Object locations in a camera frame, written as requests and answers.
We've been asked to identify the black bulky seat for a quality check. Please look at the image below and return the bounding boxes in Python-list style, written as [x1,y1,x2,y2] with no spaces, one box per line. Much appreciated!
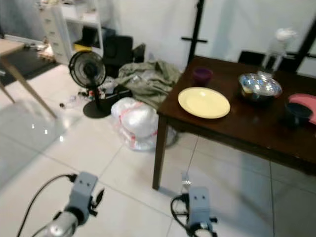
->
[102,34,147,76]

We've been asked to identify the black floor fan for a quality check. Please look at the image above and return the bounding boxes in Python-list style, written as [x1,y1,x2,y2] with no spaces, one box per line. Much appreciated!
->
[69,50,112,119]

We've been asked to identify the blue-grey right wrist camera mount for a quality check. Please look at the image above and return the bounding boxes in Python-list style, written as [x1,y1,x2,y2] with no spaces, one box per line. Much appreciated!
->
[187,186,212,227]

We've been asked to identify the brown woven basket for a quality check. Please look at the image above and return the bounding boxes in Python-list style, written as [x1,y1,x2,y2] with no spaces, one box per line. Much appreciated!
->
[39,43,56,59]

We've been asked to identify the pink plate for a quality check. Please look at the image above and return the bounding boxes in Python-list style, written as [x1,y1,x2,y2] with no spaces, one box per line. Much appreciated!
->
[288,93,316,125]

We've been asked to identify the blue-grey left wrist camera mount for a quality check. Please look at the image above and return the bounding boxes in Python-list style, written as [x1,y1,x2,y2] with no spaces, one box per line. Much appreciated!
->
[73,171,99,211]

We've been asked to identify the white plastic bag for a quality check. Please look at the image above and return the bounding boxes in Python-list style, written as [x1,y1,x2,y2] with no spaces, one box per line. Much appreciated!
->
[111,97,172,152]

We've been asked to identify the yellow plate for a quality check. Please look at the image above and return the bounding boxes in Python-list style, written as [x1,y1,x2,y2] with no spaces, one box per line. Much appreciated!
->
[177,87,232,120]

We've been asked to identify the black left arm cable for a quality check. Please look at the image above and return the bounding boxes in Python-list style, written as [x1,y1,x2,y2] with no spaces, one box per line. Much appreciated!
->
[15,173,78,237]

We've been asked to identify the white drawer shelf unit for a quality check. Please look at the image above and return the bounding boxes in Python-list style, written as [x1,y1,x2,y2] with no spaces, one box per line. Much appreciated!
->
[39,3,105,56]

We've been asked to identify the olive green cloth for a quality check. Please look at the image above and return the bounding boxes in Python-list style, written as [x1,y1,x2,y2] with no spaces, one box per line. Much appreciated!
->
[118,60,182,107]

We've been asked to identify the black pole stand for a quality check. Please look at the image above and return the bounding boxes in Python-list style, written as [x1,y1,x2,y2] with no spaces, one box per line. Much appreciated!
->
[294,16,316,66]
[181,0,209,66]

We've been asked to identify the dark wooden table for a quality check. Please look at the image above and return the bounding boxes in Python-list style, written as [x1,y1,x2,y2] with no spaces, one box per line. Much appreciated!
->
[152,55,316,191]

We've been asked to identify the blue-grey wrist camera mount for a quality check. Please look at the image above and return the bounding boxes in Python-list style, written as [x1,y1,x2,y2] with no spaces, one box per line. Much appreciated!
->
[73,171,99,211]
[187,186,212,227]

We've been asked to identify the purple cup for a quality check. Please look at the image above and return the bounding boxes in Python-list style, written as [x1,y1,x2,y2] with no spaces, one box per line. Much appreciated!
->
[192,67,214,87]

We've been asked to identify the dark bowl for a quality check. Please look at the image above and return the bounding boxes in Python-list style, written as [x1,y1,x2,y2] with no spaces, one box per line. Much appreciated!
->
[283,102,315,127]

